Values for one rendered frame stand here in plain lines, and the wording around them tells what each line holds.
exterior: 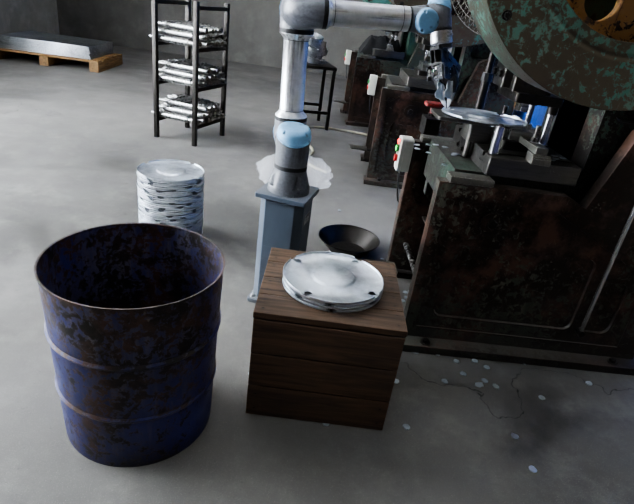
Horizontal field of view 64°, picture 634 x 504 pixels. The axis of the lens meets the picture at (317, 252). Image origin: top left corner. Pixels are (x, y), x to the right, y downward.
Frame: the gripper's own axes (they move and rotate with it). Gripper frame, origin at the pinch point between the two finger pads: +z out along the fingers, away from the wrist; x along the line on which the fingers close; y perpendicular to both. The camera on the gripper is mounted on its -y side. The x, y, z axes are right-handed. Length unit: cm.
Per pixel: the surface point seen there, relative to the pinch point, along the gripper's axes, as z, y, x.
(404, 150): 15.7, -0.6, -20.3
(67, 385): 53, 139, -23
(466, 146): 15.0, 6.9, 10.2
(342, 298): 47, 77, 9
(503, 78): -5.7, 2.6, 21.9
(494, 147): 15.2, 14.6, 23.6
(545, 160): 20.5, 9.3, 37.4
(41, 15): -192, -143, -704
